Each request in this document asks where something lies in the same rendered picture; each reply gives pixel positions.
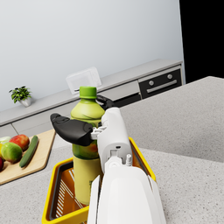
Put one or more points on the wooden cutting board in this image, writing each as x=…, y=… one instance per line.
x=36, y=159

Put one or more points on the yellow slatted basket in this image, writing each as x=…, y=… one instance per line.
x=59, y=195

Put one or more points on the green tea bottle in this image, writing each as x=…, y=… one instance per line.
x=86, y=163

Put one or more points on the green cucumber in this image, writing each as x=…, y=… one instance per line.
x=28, y=151

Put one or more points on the black built-in oven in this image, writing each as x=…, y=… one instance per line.
x=159, y=83

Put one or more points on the green red mango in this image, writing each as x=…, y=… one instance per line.
x=11, y=152

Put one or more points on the white microwave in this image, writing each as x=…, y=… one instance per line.
x=83, y=79

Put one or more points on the grey kitchen counter cabinet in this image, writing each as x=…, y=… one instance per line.
x=58, y=108

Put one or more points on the red apple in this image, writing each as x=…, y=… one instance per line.
x=20, y=141

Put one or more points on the dark red fruit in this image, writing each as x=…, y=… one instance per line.
x=1, y=164

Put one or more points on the pale green vegetable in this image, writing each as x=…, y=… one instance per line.
x=4, y=139

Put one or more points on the potted green plant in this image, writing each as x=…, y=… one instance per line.
x=21, y=95

